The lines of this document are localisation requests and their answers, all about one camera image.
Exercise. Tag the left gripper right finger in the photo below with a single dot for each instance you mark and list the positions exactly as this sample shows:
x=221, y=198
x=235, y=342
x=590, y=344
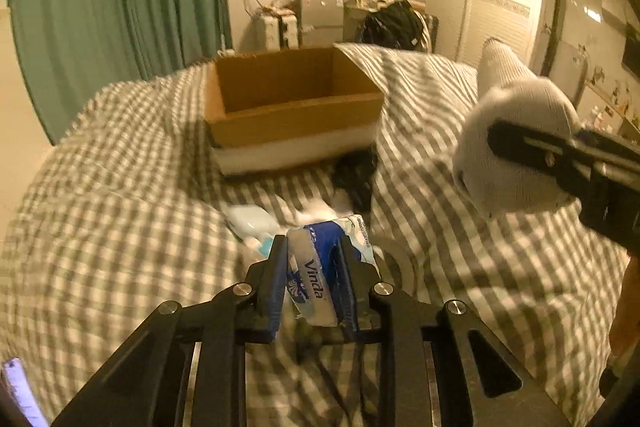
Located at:
x=353, y=280

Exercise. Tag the large green curtain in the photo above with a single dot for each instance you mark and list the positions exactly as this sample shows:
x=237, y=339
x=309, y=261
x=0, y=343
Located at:
x=69, y=50

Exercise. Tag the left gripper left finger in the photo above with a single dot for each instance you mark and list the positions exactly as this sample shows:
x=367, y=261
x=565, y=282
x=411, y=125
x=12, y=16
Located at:
x=268, y=281

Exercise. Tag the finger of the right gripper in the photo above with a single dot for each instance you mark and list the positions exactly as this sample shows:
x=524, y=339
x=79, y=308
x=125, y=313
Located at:
x=563, y=159

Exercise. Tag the white knitted sock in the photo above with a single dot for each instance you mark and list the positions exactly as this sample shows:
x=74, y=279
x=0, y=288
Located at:
x=498, y=164

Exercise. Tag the brown cardboard box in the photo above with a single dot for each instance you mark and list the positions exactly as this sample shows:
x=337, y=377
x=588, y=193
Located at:
x=280, y=110

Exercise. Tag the silver mini fridge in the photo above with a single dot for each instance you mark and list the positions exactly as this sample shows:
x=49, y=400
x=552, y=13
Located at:
x=320, y=22

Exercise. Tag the black item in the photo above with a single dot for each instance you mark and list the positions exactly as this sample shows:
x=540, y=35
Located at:
x=353, y=173

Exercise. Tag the grey checkered bed sheet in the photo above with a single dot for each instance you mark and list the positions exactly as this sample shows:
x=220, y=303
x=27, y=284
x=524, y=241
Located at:
x=128, y=212

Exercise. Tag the blue Vinda tissue pack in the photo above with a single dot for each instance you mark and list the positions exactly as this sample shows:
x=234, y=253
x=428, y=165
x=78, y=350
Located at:
x=312, y=280

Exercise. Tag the white hard suitcase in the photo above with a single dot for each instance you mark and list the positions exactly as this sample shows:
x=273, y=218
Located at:
x=276, y=31

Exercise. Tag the light blue earbuds case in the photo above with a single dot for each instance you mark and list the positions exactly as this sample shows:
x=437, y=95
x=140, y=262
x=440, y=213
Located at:
x=251, y=222

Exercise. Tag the black clothes pile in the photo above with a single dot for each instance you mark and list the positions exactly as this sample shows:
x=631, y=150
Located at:
x=397, y=26

